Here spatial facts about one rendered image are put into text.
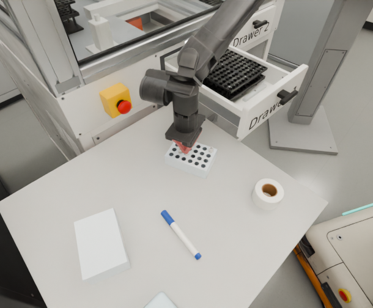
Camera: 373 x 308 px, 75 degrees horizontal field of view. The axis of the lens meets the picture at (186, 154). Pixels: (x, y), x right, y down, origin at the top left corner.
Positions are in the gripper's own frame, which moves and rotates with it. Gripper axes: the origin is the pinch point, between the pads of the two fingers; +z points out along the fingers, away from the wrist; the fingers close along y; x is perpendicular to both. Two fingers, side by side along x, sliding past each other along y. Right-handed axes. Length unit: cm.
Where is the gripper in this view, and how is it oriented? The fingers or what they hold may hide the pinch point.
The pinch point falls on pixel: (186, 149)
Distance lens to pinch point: 66.1
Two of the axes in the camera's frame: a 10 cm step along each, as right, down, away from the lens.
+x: 9.1, 3.2, -2.7
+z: 0.1, 6.3, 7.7
